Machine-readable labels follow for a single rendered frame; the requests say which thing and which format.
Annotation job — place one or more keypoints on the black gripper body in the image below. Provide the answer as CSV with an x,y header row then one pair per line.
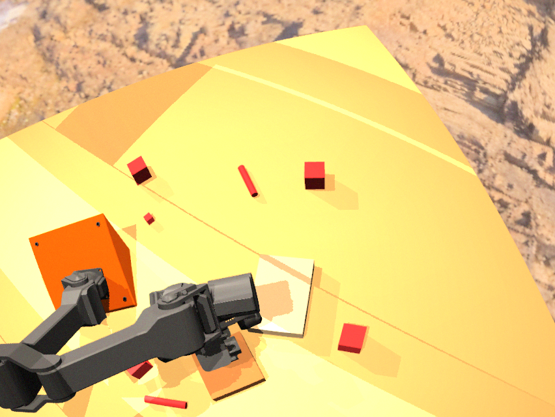
x,y
244,322

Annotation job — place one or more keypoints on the red cylinder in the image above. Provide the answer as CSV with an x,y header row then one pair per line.
x,y
247,181
165,402

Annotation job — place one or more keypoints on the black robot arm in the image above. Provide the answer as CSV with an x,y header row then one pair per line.
x,y
170,328

